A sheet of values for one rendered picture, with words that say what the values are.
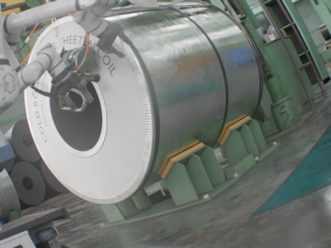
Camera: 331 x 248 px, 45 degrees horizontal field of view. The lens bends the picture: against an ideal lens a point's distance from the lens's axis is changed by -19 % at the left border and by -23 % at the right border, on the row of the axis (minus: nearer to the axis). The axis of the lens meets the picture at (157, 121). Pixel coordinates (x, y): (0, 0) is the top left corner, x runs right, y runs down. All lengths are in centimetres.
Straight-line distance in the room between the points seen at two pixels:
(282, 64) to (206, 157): 205
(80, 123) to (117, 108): 64
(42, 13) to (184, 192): 136
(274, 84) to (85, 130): 163
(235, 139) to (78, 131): 100
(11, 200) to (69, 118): 470
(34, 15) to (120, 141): 100
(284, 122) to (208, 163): 118
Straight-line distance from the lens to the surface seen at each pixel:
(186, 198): 268
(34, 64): 190
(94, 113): 322
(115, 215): 315
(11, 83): 166
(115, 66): 248
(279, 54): 467
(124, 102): 249
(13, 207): 770
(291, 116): 386
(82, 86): 199
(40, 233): 177
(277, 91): 390
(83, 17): 199
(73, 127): 307
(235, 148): 315
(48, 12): 195
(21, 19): 204
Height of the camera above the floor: 40
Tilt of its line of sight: 2 degrees up
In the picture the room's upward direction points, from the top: 25 degrees counter-clockwise
